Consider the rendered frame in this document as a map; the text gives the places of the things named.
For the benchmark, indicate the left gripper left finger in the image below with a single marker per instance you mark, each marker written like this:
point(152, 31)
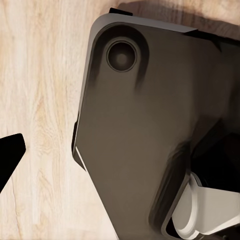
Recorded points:
point(12, 149)

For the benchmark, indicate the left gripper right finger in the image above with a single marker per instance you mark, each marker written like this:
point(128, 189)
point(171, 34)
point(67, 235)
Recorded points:
point(232, 149)

